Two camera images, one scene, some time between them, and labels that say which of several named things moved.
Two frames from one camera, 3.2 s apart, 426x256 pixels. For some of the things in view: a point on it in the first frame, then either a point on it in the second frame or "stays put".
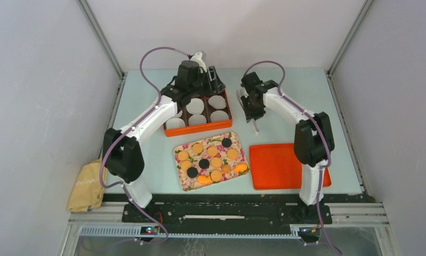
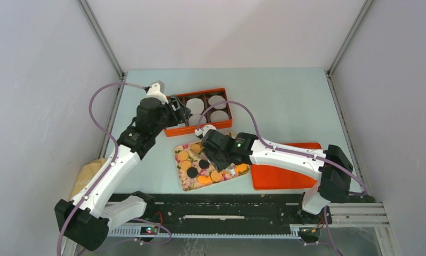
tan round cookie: x=197 y=148 stays put
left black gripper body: x=203 y=86 to x=169 y=117
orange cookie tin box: x=202 y=113 stays put
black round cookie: x=203 y=164 stays put
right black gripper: x=249 y=115 to x=219 y=167
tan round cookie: x=185 y=165 stays put
